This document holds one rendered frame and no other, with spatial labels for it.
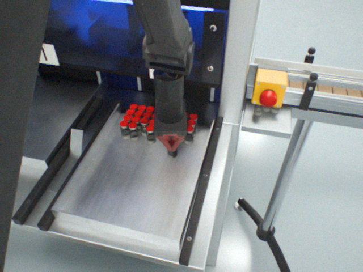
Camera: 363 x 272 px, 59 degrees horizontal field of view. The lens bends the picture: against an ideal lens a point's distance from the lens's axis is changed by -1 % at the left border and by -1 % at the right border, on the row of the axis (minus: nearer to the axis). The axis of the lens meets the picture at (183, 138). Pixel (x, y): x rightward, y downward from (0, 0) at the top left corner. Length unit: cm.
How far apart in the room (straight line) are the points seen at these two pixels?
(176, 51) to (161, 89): 11
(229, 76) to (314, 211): 121
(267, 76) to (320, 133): 152
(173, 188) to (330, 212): 128
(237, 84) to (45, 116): 52
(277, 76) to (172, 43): 36
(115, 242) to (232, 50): 47
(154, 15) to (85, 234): 44
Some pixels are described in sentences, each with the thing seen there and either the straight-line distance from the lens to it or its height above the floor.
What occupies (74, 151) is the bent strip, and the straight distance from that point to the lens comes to 80.
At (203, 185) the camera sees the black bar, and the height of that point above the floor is 90.
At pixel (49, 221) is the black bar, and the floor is 89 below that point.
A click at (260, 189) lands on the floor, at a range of 185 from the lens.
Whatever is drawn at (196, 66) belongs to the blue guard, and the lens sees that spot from 77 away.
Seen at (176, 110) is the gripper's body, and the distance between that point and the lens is 63.
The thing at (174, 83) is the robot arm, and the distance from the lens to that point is 59.
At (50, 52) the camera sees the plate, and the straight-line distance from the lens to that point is 92.
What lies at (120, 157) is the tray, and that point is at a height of 88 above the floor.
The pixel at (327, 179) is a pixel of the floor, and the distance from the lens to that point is 201.
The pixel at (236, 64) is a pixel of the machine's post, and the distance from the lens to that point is 75.
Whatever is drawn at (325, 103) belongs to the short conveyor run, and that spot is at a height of 91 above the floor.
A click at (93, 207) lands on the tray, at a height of 88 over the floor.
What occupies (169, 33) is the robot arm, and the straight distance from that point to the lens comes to 46.
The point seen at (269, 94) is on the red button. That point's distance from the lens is 75.
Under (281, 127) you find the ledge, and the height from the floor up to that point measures 88.
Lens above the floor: 145
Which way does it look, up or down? 45 degrees down
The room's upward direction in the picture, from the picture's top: straight up
